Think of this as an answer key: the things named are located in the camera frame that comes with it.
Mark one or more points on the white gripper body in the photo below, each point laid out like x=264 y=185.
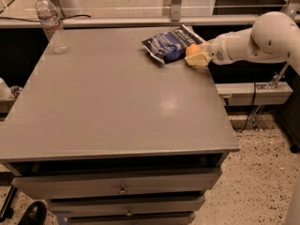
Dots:
x=217 y=51

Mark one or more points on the orange fruit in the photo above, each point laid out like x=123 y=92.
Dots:
x=193 y=48

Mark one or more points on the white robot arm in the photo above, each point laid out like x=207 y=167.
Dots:
x=273 y=38

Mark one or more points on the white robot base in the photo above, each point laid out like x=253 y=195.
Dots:
x=64 y=0

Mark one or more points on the blue chip bag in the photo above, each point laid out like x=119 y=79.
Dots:
x=168 y=47

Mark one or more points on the grey drawer cabinet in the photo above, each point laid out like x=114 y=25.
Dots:
x=105 y=106

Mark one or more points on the top grey drawer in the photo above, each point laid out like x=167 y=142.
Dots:
x=116 y=183

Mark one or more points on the grey drawer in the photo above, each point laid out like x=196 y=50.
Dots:
x=183 y=218
x=126 y=206
x=116 y=183

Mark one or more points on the clear plastic water bottle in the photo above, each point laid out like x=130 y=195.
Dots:
x=52 y=26

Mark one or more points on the bottom grey drawer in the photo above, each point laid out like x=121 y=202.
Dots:
x=183 y=218

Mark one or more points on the middle grey drawer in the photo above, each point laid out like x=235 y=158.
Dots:
x=126 y=206

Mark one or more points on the white object at left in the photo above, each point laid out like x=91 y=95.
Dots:
x=4 y=90

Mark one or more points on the black shoe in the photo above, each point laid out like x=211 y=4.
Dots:
x=35 y=214

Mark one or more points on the metal frame rail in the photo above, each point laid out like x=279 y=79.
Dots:
x=237 y=19

